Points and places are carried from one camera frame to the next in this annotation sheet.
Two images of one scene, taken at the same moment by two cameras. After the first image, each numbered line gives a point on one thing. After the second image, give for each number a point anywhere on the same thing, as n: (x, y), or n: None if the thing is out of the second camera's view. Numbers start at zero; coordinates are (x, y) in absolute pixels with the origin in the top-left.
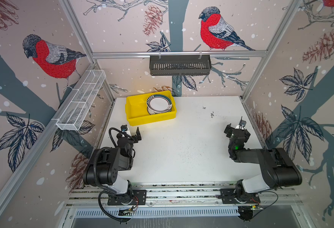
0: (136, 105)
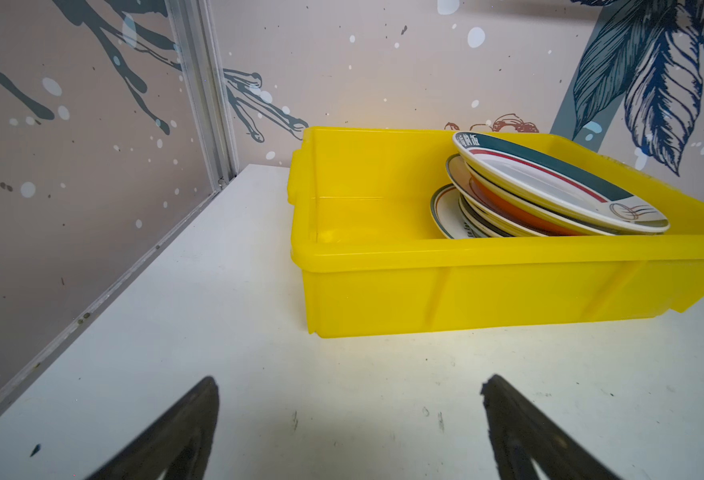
0: (371, 260)
